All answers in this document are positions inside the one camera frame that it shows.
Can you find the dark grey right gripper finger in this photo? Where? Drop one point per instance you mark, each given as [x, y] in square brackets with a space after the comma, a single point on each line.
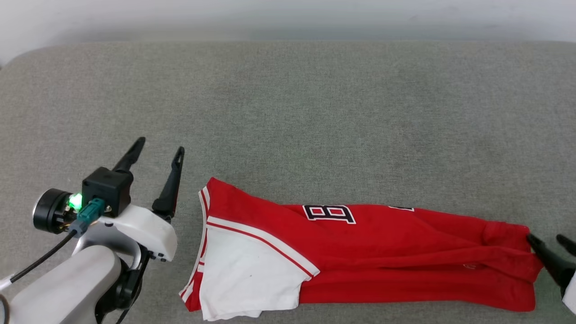
[555, 265]
[568, 245]

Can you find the red and white baseball jersey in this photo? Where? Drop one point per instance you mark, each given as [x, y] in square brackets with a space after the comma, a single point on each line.
[360, 252]

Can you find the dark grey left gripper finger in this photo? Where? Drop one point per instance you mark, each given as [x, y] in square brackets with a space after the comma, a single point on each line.
[171, 193]
[130, 157]

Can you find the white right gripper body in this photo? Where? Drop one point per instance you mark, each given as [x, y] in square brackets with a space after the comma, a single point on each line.
[571, 292]

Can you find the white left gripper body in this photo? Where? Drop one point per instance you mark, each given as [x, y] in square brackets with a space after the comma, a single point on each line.
[153, 231]

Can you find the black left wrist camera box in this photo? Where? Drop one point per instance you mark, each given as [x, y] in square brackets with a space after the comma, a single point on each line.
[108, 186]

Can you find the white and grey left robot arm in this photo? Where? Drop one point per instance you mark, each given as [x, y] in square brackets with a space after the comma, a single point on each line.
[58, 288]

